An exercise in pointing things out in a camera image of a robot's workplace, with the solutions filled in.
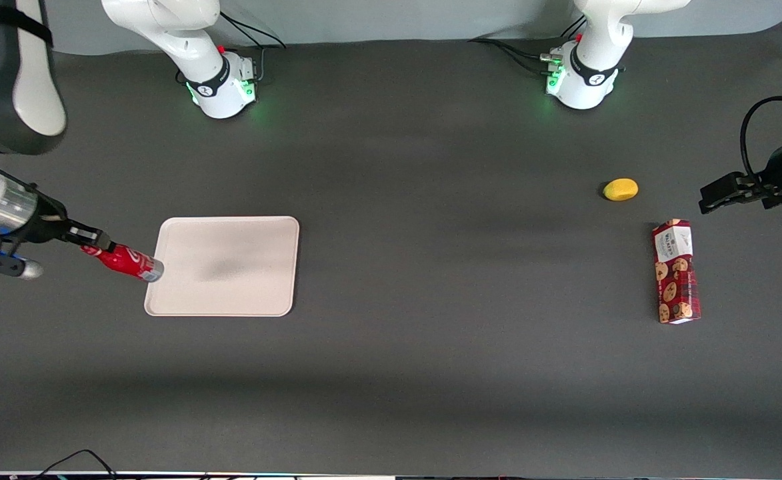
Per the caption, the red coke bottle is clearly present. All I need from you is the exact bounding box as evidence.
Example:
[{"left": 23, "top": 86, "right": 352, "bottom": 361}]
[{"left": 81, "top": 243, "right": 165, "bottom": 283}]

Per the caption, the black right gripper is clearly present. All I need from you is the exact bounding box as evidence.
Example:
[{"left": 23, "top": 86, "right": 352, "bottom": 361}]
[{"left": 27, "top": 195, "right": 113, "bottom": 253}]

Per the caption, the black left arm base cable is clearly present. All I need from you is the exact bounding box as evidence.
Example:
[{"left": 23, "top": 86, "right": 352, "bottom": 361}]
[{"left": 468, "top": 13, "right": 588, "bottom": 75}]

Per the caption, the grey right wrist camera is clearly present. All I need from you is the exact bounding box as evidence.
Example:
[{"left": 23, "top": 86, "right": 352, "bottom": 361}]
[{"left": 0, "top": 243, "right": 45, "bottom": 281}]

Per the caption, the red cookie box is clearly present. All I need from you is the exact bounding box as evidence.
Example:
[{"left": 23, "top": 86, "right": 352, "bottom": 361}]
[{"left": 651, "top": 219, "right": 703, "bottom": 325}]

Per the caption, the yellow lemon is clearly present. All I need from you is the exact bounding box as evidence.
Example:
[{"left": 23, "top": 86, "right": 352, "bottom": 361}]
[{"left": 603, "top": 178, "right": 639, "bottom": 202}]

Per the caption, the black thin table-edge cable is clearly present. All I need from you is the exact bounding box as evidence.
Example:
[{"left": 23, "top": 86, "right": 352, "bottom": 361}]
[{"left": 31, "top": 449, "right": 119, "bottom": 480}]

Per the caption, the dark grey table mat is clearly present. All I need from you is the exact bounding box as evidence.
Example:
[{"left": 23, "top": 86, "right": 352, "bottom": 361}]
[{"left": 0, "top": 23, "right": 782, "bottom": 475}]

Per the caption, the black looped wrist cable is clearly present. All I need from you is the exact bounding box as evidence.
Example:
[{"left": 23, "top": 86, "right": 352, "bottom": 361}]
[{"left": 739, "top": 96, "right": 782, "bottom": 195}]

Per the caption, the black right arm base cable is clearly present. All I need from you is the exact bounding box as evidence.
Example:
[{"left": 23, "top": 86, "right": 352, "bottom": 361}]
[{"left": 176, "top": 10, "right": 287, "bottom": 85}]

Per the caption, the black arm base cable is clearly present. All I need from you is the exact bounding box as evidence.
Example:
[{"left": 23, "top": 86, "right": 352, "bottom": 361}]
[
  {"left": 468, "top": 13, "right": 588, "bottom": 75},
  {"left": 176, "top": 10, "right": 287, "bottom": 85}
]

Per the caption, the beige plastic tray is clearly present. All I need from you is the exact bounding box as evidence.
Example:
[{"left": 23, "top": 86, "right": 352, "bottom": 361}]
[{"left": 144, "top": 215, "right": 301, "bottom": 318}]

